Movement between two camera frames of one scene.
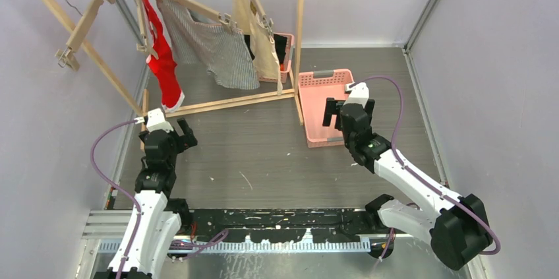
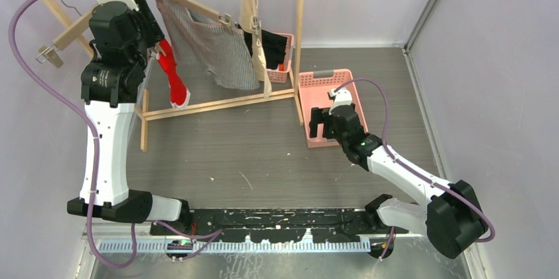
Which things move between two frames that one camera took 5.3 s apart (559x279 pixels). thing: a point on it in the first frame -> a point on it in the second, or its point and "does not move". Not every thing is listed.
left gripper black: (184, 142) -> (144, 16)
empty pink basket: (315, 87) does not move
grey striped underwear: (214, 47) does not move
